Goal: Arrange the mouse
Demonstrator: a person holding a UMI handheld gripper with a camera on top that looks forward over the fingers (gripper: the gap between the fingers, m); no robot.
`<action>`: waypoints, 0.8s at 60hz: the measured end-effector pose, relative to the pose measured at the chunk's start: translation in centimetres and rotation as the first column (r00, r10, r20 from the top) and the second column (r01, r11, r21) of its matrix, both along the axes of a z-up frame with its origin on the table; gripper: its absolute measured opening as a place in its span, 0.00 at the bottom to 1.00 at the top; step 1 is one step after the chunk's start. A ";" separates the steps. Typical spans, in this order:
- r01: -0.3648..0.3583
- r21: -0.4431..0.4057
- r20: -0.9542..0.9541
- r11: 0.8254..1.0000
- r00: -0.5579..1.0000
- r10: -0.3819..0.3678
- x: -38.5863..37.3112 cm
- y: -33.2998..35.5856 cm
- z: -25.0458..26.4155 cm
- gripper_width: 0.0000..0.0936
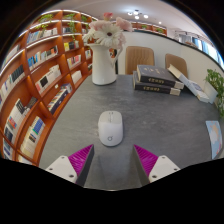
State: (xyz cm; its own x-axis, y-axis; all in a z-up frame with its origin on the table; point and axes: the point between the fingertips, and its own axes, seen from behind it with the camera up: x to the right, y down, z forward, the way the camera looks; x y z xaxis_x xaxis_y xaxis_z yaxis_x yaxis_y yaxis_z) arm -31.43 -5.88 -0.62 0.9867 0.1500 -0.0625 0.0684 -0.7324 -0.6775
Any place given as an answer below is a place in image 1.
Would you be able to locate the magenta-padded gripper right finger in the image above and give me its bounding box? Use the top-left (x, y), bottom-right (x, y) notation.
top-left (133, 143), bottom-right (181, 186)

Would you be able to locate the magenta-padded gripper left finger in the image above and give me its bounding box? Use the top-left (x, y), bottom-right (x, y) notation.
top-left (45, 143), bottom-right (95, 187)

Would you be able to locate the white computer mouse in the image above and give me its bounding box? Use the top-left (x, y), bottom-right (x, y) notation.
top-left (97, 110), bottom-right (124, 147)

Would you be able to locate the pastel cloud print mouse pad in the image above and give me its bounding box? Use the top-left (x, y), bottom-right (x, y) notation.
top-left (205, 120), bottom-right (224, 160)

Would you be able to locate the dark hardcover book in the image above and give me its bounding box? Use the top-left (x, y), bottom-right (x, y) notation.
top-left (136, 64), bottom-right (185, 90)
top-left (132, 70), bottom-right (182, 97)

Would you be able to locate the blue and white book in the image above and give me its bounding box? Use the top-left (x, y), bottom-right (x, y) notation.
top-left (189, 81), bottom-right (211, 104)

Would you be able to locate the orange wooden bookshelf unit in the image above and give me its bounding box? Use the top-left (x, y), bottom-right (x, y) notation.
top-left (0, 9), bottom-right (168, 167)

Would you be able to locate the green plant in white pot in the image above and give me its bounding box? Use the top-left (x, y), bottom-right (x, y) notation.
top-left (203, 68), bottom-right (224, 118)

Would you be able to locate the white ceramic jug vase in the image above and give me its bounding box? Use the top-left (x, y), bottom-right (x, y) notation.
top-left (87, 43), bottom-right (123, 86)

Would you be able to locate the window with curtains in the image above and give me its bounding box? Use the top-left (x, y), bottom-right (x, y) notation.
top-left (176, 31), bottom-right (224, 68)

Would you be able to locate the ceiling spotlight cluster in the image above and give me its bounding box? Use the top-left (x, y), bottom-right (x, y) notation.
top-left (127, 9), bottom-right (150, 20)

